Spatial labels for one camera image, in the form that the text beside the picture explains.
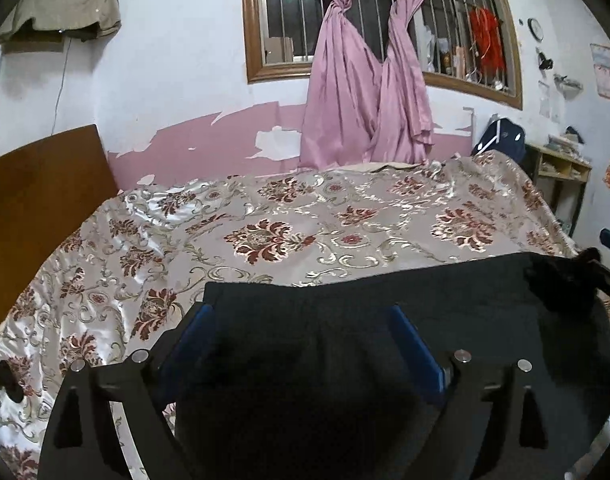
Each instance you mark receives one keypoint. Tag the floral satin bedspread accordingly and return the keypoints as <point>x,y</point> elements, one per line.
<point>285,210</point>

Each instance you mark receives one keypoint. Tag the wooden framed barred window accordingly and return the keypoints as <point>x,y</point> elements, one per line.
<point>252,35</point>

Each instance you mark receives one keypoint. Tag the wall calendar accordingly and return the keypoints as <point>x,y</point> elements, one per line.
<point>604,70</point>

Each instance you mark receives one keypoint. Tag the wooden headboard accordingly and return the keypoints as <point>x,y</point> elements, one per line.
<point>35,210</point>

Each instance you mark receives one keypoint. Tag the small black object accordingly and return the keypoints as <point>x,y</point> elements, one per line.
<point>7,382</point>

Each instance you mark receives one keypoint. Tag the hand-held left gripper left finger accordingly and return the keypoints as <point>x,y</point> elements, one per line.
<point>197,330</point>

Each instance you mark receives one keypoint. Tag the navy backpack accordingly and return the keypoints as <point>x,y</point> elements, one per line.
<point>505,135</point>

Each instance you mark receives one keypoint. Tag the round wall clock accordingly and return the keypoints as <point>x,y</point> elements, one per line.
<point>535,29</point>

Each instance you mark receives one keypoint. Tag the wooden shelf unit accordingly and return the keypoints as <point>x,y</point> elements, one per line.
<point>555,165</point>

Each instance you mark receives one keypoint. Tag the cloth-covered wall shelf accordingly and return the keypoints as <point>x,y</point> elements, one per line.
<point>60,5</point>

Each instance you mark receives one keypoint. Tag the black garment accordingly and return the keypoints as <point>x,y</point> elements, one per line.
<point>310,320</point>

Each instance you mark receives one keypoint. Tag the red hanging cloth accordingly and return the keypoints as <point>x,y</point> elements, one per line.
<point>485,35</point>

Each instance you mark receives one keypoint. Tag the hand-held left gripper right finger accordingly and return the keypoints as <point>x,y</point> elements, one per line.
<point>415,350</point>

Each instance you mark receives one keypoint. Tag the pink curtain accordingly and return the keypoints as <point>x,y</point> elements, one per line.
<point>405,85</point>
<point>335,85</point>

